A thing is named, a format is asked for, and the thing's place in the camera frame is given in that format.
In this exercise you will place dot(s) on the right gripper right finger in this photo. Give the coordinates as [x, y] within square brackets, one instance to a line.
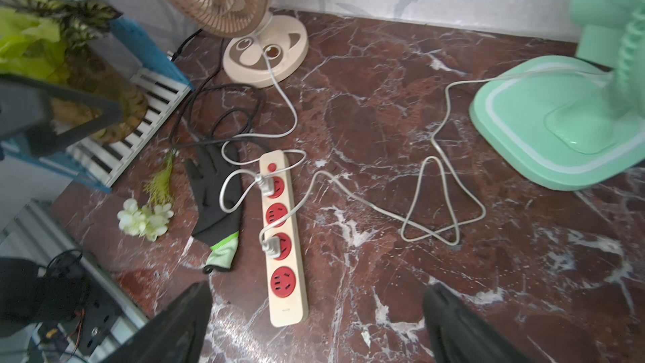
[459, 335]

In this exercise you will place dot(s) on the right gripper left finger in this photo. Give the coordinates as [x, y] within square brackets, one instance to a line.
[175, 335]

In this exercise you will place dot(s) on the beige power strip red sockets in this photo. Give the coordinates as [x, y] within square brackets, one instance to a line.
[287, 293]

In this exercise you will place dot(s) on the white artificial flower sprig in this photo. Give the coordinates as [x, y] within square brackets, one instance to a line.
[151, 220]

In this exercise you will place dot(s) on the black work glove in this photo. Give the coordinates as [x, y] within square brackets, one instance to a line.
[216, 228]

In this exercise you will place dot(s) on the beige round desk fan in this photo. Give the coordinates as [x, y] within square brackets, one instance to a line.
[264, 48]

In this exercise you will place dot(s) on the green desk fan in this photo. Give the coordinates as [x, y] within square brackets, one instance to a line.
[568, 123]

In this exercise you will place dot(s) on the blue white wooden crate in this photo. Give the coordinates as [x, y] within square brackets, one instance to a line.
[86, 121]

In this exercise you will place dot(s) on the potted green plant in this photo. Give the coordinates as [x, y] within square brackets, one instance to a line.
[33, 47]

